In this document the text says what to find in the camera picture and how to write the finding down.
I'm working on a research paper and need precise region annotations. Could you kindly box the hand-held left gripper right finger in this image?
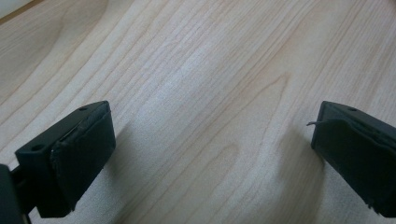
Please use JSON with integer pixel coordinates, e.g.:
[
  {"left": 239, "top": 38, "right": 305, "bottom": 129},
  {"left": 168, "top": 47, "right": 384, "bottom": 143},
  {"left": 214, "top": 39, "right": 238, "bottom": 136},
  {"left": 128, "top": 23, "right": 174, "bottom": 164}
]
[{"left": 306, "top": 100, "right": 396, "bottom": 218}]

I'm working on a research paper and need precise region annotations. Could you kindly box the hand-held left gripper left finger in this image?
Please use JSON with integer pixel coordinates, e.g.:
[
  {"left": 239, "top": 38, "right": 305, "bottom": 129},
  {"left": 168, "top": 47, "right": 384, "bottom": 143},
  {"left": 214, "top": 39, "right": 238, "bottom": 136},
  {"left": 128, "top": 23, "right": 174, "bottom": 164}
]
[{"left": 14, "top": 100, "right": 117, "bottom": 218}]

